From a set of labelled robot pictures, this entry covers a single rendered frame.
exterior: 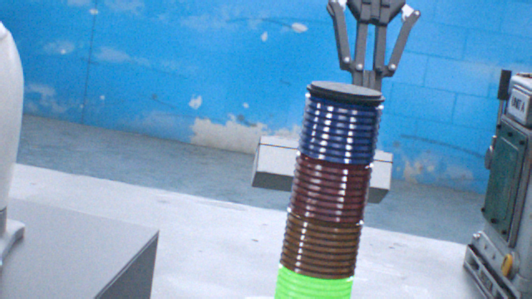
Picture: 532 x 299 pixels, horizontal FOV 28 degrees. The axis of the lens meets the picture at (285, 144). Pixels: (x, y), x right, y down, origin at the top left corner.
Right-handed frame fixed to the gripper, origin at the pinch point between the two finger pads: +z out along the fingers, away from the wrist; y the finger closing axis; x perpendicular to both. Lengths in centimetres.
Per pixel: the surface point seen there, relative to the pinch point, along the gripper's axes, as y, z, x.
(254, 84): 7, -197, 500
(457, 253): 30, 3, 64
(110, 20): -88, -227, 503
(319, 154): -12, 27, -56
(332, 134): -11, 26, -57
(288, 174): -9.3, 12.9, -3.5
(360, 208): -8, 30, -53
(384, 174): 2.7, 11.1, -3.5
